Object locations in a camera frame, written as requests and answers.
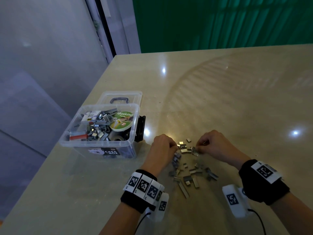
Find person's left hand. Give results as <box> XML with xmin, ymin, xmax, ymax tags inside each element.
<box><xmin>141</xmin><ymin>134</ymin><xmax>179</xmax><ymax>178</ymax></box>

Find person's right hand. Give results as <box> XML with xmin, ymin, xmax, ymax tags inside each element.
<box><xmin>196</xmin><ymin>130</ymin><xmax>252</xmax><ymax>170</ymax></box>

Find pile of metal staple strips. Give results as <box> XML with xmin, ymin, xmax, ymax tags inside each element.
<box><xmin>168</xmin><ymin>138</ymin><xmax>220</xmax><ymax>200</ymax></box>

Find small white staple box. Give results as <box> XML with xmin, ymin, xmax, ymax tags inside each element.
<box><xmin>81</xmin><ymin>111</ymin><xmax>101</xmax><ymax>123</ymax></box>

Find transparent storage box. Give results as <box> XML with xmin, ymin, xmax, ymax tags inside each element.
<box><xmin>60</xmin><ymin>103</ymin><xmax>146</xmax><ymax>160</ymax></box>

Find person's right forearm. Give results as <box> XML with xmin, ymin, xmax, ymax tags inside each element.
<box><xmin>269</xmin><ymin>193</ymin><xmax>313</xmax><ymax>235</ymax></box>

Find black marker wristband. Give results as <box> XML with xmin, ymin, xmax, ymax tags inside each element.
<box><xmin>121</xmin><ymin>169</ymin><xmax>165</xmax><ymax>213</ymax></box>
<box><xmin>239</xmin><ymin>159</ymin><xmax>291</xmax><ymax>206</ymax></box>

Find transparent box lid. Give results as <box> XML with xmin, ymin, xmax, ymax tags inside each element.
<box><xmin>97</xmin><ymin>91</ymin><xmax>143</xmax><ymax>110</ymax></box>

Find green curtain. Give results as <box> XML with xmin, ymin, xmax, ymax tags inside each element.
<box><xmin>132</xmin><ymin>0</ymin><xmax>313</xmax><ymax>54</ymax></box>

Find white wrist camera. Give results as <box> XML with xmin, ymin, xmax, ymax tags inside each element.
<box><xmin>147</xmin><ymin>192</ymin><xmax>170</xmax><ymax>222</ymax></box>
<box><xmin>221</xmin><ymin>184</ymin><xmax>251</xmax><ymax>219</ymax></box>

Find black camera cable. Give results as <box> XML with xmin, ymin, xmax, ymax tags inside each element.
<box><xmin>247</xmin><ymin>208</ymin><xmax>267</xmax><ymax>235</ymax></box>
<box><xmin>133</xmin><ymin>212</ymin><xmax>151</xmax><ymax>235</ymax></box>

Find black window post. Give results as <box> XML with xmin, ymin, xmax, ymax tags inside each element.
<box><xmin>94</xmin><ymin>0</ymin><xmax>118</xmax><ymax>58</ymax></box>

